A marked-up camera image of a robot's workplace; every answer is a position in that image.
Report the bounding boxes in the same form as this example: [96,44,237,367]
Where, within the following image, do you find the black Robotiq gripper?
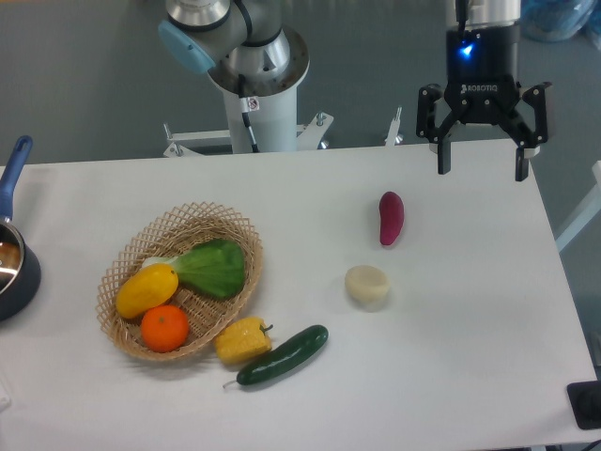
[416,24,555,181]

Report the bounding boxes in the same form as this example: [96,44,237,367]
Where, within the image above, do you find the green cucumber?
[223,324,330,388]

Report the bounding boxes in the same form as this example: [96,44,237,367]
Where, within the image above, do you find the yellow mango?
[116,263,178,319]

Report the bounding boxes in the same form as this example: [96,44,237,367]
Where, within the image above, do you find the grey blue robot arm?
[158,1,554,180]

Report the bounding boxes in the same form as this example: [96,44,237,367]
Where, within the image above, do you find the woven wicker basket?
[96,202,263,362]

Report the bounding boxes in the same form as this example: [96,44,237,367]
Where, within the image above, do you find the purple sweet potato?
[378,192,405,246]

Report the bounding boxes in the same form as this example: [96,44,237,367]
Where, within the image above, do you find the blue plastic bag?
[520,0,600,43]

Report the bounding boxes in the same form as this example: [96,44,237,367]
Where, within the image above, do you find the cream round bun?
[345,265,391,312]

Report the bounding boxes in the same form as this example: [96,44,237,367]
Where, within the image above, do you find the black device at edge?
[566,381,600,430]

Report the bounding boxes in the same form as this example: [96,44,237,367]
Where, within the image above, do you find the green bok choy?
[142,239,246,300]

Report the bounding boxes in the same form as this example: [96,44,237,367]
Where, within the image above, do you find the yellow bell pepper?
[213,317,273,365]

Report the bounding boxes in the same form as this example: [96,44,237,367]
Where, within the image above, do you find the orange fruit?
[140,304,190,353]

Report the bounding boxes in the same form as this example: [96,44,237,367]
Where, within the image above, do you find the dark blue saucepan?
[1,135,41,321]

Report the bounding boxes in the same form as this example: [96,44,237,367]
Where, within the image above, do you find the white table clamp post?
[384,106,404,147]

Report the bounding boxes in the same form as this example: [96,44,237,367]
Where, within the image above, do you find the white frame at right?
[555,161,600,253]

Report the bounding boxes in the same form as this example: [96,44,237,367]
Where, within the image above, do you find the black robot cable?
[236,72,261,154]

